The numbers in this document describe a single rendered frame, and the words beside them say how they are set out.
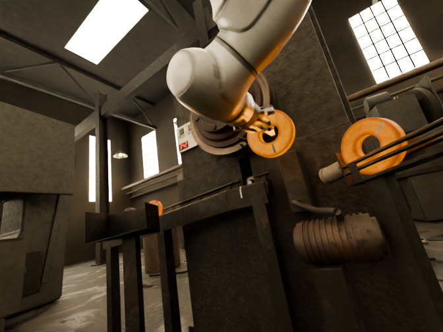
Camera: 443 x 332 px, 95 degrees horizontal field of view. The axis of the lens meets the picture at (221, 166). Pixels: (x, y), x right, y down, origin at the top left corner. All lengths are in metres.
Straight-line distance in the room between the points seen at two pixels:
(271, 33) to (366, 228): 0.51
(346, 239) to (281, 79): 0.81
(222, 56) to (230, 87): 0.05
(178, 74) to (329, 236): 0.55
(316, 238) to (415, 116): 4.68
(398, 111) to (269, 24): 4.87
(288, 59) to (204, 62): 0.88
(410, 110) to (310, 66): 4.19
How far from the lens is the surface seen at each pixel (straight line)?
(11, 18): 10.01
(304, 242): 0.67
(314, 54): 1.18
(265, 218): 0.87
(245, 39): 0.38
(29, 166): 3.24
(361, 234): 0.65
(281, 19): 0.39
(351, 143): 0.71
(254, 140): 0.70
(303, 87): 1.11
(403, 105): 5.24
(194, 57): 0.36
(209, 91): 0.36
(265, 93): 0.98
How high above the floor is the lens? 0.57
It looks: 15 degrees up
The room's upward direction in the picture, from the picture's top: 10 degrees counter-clockwise
